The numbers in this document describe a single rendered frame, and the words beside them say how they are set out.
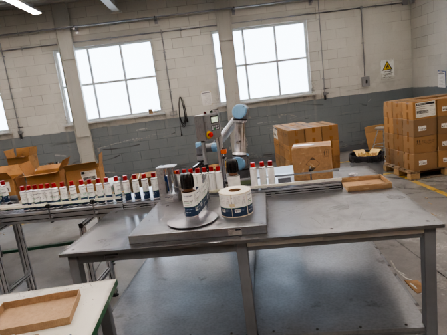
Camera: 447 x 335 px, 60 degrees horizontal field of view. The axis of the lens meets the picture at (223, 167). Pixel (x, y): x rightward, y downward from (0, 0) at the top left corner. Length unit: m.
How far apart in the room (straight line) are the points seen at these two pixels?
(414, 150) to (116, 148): 5.67
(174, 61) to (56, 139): 2.97
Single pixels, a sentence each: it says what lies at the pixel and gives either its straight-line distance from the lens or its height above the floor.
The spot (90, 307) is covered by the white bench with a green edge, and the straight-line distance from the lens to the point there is 1.84.
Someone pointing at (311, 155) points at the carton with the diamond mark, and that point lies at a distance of 3.10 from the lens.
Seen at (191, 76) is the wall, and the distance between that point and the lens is 8.27.
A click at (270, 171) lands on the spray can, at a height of 1.01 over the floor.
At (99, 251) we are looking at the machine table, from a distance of 2.35.
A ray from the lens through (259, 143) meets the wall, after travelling 8.43.
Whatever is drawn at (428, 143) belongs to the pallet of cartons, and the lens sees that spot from 6.30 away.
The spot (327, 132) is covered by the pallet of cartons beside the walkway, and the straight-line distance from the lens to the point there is 6.38.
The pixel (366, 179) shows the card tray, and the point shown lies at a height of 0.84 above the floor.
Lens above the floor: 1.63
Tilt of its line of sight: 11 degrees down
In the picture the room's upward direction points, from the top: 7 degrees counter-clockwise
